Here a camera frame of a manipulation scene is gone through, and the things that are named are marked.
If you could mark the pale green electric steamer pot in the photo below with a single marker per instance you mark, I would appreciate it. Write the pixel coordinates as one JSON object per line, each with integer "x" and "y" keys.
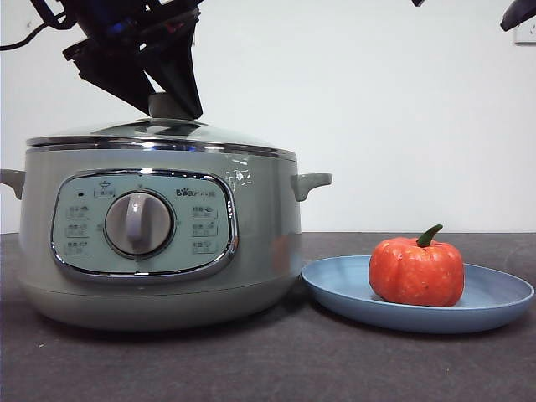
{"x": 268, "y": 218}

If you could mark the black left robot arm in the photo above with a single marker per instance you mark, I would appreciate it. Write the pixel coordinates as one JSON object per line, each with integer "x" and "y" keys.
{"x": 125, "y": 21}

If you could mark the orange pumpkin with green stem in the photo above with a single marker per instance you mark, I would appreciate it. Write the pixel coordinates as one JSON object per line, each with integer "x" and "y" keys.
{"x": 410, "y": 272}

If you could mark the glass lid with green knob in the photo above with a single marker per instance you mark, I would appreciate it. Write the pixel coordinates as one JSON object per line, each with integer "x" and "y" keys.
{"x": 209, "y": 136}

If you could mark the blue round plate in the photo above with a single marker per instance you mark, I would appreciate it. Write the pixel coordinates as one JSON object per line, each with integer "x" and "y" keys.
{"x": 335, "y": 289}

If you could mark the white wall socket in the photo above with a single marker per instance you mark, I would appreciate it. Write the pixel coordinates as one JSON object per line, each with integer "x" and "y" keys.
{"x": 527, "y": 35}

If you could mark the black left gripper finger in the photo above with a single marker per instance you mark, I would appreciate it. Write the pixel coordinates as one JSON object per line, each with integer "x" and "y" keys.
{"x": 180, "y": 71}
{"x": 113, "y": 71}

